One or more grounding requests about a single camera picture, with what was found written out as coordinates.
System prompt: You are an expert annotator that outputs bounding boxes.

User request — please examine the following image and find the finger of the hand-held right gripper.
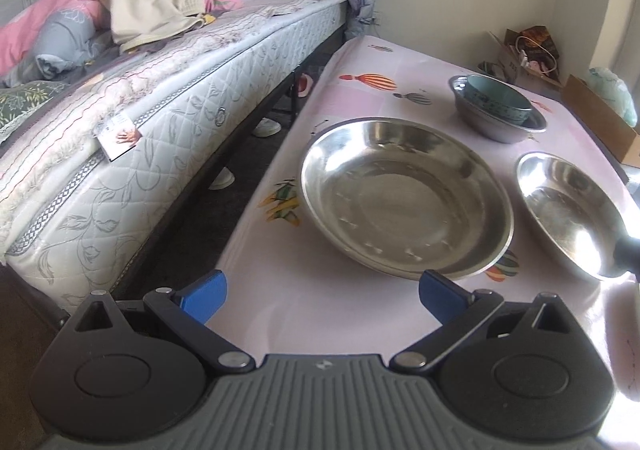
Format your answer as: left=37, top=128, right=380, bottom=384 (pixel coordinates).
left=612, top=235, right=640, bottom=282

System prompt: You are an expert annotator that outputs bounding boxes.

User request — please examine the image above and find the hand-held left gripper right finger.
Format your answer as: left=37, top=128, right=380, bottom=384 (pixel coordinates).
left=391, top=269, right=583, bottom=376

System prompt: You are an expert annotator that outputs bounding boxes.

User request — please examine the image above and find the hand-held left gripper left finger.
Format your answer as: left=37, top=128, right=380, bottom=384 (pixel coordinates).
left=75, top=269, right=256, bottom=376

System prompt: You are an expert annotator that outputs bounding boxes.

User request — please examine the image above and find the large stainless steel plate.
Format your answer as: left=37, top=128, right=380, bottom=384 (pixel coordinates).
left=300, top=117, right=515, bottom=281
left=516, top=152, right=631, bottom=281

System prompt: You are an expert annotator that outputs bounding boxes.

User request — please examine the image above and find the teal ceramic bowl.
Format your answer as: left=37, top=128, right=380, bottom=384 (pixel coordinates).
left=462, top=75, right=533, bottom=127

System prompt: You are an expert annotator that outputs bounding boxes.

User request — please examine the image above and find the grey storage box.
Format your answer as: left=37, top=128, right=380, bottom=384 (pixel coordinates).
left=617, top=162, right=640, bottom=203

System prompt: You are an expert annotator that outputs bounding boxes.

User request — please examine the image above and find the white slipper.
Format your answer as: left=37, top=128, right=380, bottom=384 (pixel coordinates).
left=252, top=117, right=284, bottom=139
left=208, top=167, right=236, bottom=191

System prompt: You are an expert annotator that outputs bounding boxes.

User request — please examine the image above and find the open cardboard box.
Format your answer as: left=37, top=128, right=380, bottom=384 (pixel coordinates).
left=562, top=75, right=640, bottom=164

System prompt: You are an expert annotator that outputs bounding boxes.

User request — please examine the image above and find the pale green plastic bag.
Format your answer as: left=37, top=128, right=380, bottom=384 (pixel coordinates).
left=587, top=67, right=640, bottom=128

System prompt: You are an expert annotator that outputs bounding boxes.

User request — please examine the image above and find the white quilted mattress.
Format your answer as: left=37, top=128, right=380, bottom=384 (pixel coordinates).
left=0, top=0, right=348, bottom=313

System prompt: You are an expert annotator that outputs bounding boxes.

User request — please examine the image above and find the mattress label tag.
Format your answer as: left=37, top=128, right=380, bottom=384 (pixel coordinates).
left=96, top=112, right=143, bottom=162

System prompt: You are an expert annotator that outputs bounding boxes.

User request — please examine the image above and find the small open carton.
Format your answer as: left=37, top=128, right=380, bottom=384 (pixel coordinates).
left=479, top=30, right=566, bottom=89

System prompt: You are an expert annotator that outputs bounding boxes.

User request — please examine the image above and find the brown paper bag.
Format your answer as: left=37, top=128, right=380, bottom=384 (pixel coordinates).
left=515, top=25, right=562, bottom=77

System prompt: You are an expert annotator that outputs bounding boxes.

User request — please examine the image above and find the green leaf-print pillow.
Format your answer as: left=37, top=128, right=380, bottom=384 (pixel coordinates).
left=0, top=80, right=71, bottom=142

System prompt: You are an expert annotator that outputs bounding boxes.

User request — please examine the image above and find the grey floral bedding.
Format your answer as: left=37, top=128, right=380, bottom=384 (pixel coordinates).
left=32, top=12, right=107, bottom=79

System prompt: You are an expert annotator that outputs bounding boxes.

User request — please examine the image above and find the pile of clothes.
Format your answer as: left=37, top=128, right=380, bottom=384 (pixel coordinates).
left=0, top=0, right=271, bottom=77

